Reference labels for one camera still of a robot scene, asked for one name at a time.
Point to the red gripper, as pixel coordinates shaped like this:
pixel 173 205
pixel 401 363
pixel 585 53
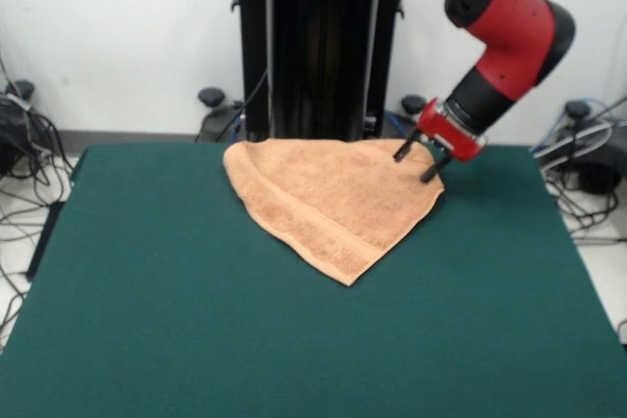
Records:
pixel 446 134

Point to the tan terry towel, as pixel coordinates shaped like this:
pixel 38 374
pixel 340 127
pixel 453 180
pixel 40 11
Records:
pixel 323 193

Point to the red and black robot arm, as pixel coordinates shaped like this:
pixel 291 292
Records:
pixel 509 31

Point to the dark green tablecloth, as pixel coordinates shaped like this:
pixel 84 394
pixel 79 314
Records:
pixel 147 315

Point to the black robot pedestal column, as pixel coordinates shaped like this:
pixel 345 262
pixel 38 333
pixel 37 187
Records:
pixel 318 46

